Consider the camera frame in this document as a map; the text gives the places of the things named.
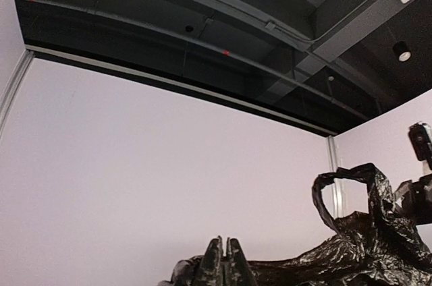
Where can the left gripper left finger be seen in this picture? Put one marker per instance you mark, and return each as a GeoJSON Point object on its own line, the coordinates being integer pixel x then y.
{"type": "Point", "coordinates": [210, 269]}

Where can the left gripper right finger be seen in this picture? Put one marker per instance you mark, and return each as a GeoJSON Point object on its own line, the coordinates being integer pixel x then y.
{"type": "Point", "coordinates": [237, 269]}

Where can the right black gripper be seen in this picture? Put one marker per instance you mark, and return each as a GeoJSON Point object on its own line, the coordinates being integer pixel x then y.
{"type": "Point", "coordinates": [413, 200]}

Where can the black plastic trash bag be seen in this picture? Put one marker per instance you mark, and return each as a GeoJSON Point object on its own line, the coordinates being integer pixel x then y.
{"type": "Point", "coordinates": [378, 247]}

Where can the black ceiling spotlight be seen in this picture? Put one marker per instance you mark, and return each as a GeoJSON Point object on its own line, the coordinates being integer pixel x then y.
{"type": "Point", "coordinates": [402, 51]}

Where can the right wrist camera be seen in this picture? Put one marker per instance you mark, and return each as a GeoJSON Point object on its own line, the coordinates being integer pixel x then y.
{"type": "Point", "coordinates": [420, 137]}

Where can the right aluminium frame post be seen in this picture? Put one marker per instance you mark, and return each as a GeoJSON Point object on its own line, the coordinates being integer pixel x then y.
{"type": "Point", "coordinates": [337, 193]}

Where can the aluminium frame post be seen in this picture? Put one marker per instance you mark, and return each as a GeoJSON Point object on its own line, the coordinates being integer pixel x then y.
{"type": "Point", "coordinates": [13, 85]}
{"type": "Point", "coordinates": [337, 193]}

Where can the top aluminium frame rail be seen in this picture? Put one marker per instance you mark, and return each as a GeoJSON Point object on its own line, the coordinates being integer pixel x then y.
{"type": "Point", "coordinates": [148, 77]}

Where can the left aluminium frame post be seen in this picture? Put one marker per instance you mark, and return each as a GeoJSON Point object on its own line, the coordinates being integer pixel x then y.
{"type": "Point", "coordinates": [13, 85]}

